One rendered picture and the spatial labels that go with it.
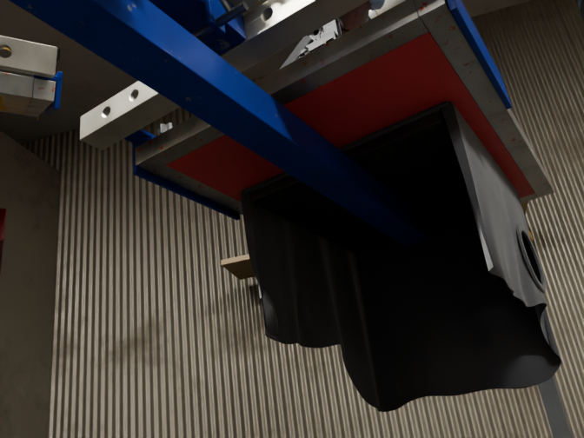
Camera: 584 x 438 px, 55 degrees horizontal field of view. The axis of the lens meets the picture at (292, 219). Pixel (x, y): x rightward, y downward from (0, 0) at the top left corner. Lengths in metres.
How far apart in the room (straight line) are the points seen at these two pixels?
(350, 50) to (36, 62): 0.55
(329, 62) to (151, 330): 3.14
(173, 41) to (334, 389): 2.85
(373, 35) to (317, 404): 2.75
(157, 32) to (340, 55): 0.29
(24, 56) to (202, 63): 0.45
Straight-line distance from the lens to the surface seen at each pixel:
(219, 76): 0.74
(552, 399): 1.58
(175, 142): 1.00
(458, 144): 0.96
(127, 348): 3.90
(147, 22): 0.67
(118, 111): 1.00
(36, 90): 1.18
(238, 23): 0.86
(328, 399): 3.37
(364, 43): 0.84
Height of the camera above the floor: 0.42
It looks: 24 degrees up
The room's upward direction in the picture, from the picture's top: 8 degrees counter-clockwise
